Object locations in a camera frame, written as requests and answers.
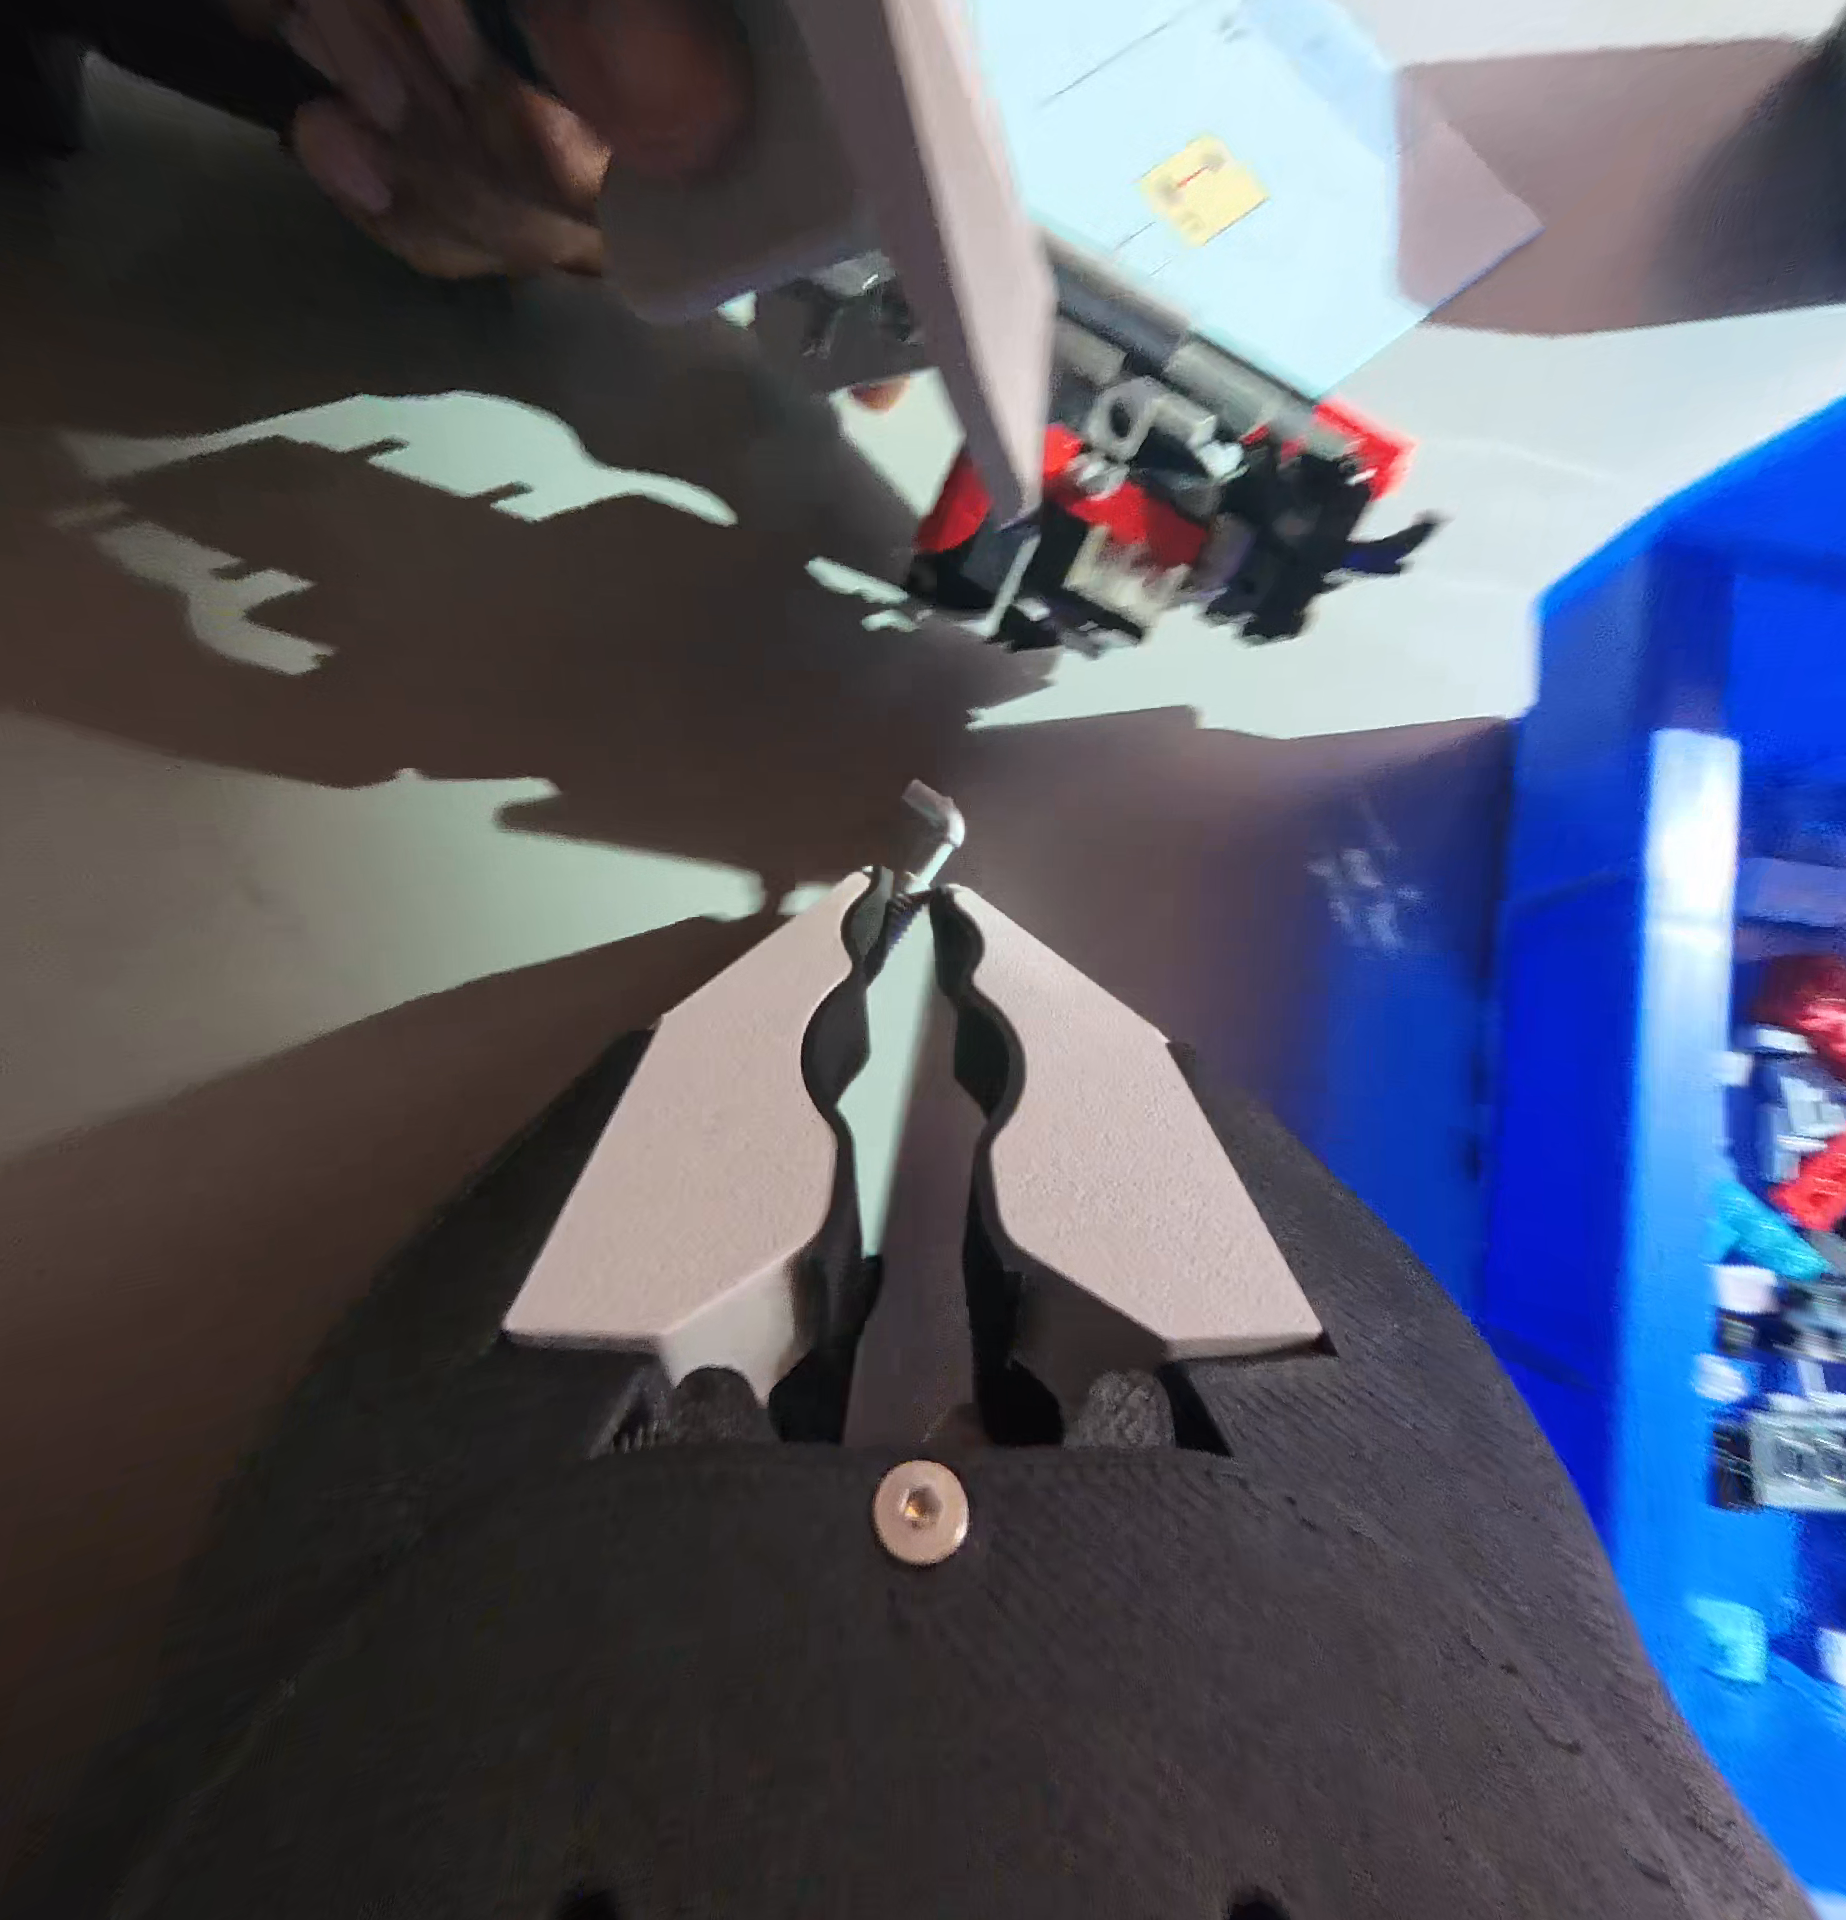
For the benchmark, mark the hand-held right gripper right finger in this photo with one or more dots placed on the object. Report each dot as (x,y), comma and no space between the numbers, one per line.
(1148,1201)

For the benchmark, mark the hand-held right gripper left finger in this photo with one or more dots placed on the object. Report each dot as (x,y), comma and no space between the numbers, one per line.
(683,1201)

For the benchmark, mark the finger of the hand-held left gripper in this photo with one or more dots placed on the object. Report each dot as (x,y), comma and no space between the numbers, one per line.
(968,225)

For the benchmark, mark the light blue instruction booklet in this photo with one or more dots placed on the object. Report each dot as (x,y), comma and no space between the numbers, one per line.
(1238,181)

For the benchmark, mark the toy brick truck model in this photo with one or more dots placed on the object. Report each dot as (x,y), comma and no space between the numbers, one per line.
(1163,496)

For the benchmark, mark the grey toy exhaust pipe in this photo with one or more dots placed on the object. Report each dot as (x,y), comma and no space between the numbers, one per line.
(923,847)

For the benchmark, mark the blue plastic bin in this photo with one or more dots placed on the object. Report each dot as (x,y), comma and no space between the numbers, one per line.
(1583,900)

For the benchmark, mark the pile of toy bricks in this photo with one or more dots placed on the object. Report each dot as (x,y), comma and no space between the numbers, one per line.
(1808,1201)

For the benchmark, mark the person's left forearm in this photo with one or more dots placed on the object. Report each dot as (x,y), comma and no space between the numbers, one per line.
(55,46)

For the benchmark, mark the person's left hand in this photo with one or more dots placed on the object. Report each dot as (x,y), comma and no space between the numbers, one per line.
(443,151)

